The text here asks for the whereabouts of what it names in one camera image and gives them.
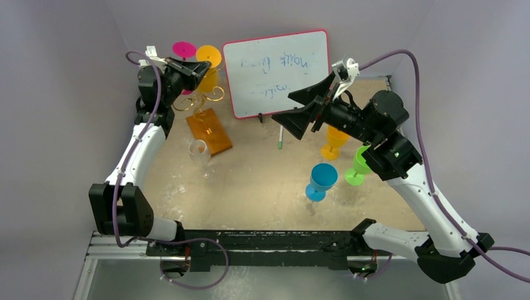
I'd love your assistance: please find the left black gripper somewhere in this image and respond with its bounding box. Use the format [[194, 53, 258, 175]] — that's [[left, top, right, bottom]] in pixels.
[[162, 58, 211, 107]]

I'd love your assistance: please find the yellow plastic wine glass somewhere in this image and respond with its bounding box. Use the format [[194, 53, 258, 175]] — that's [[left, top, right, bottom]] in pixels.
[[195, 44, 223, 94]]

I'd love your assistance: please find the pink plastic wine glass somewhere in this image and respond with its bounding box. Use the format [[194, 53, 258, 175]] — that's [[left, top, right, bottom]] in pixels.
[[172, 41, 198, 96]]

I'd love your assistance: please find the gold wire wine glass rack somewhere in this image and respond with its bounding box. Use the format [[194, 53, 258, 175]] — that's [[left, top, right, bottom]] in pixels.
[[172, 61, 233, 156]]

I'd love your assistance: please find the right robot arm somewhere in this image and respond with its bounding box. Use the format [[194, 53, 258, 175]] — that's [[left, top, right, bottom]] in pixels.
[[272, 74, 494, 284]]

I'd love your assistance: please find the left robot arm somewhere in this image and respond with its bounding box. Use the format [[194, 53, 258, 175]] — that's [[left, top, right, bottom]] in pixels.
[[89, 57, 211, 256]]

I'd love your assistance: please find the orange plastic wine glass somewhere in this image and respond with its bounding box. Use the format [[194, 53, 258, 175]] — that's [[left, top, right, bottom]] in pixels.
[[320, 126, 349, 161]]

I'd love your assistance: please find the blue plastic wine glass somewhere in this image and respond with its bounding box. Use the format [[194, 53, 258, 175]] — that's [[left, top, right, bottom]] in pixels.
[[305, 163, 339, 202]]

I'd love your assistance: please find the clear wine glass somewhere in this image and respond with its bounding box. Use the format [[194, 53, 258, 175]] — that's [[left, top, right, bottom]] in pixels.
[[188, 139, 214, 179]]

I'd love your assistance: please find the green plastic wine glass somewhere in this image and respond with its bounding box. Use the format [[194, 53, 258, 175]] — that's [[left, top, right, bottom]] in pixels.
[[344, 146, 372, 186]]

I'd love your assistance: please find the green whiteboard marker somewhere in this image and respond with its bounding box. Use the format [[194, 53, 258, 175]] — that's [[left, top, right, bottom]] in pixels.
[[277, 126, 284, 149]]

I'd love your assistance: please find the pink framed whiteboard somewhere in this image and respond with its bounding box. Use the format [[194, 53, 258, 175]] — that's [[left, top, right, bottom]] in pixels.
[[222, 29, 329, 119]]

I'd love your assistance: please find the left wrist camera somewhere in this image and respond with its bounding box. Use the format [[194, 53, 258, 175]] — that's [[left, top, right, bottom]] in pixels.
[[138, 46, 167, 71]]

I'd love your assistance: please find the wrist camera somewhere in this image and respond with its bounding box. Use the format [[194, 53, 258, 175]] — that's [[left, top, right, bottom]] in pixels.
[[138, 46, 167, 71], [331, 57, 360, 100]]

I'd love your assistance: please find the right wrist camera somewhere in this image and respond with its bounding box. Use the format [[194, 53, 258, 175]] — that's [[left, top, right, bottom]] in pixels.
[[331, 57, 360, 100]]

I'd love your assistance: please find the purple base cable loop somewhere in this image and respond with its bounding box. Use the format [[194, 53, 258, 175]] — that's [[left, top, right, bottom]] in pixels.
[[159, 237, 230, 290]]

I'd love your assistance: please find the black aluminium base frame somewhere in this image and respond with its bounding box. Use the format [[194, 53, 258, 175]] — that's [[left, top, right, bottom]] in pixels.
[[84, 229, 431, 274]]

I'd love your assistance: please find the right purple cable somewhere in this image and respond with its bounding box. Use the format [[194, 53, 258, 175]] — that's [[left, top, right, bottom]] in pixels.
[[358, 49, 530, 284]]

